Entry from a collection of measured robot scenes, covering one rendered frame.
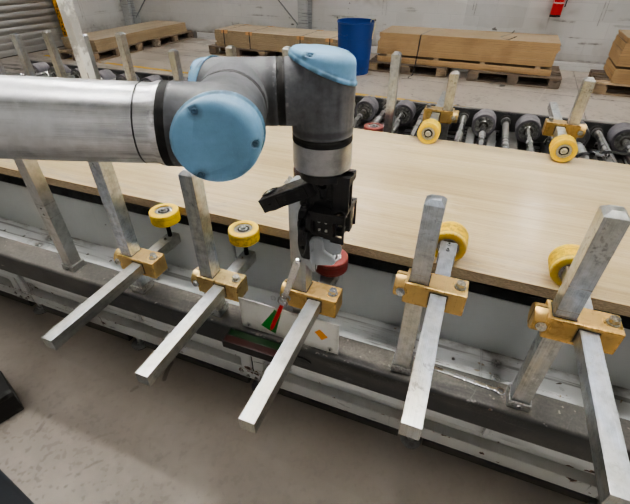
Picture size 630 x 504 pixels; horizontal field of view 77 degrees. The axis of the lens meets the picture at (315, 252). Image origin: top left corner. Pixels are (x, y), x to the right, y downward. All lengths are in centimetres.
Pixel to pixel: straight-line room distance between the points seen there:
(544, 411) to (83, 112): 96
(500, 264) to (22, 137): 90
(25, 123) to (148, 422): 147
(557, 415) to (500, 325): 24
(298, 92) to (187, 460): 141
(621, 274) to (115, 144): 102
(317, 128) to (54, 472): 159
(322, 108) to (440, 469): 139
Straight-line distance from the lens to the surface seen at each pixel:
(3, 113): 51
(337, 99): 56
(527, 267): 103
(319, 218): 64
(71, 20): 243
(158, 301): 120
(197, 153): 43
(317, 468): 162
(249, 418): 72
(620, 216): 72
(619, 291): 107
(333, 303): 87
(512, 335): 115
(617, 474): 67
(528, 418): 100
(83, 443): 188
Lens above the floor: 147
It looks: 37 degrees down
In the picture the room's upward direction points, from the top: straight up
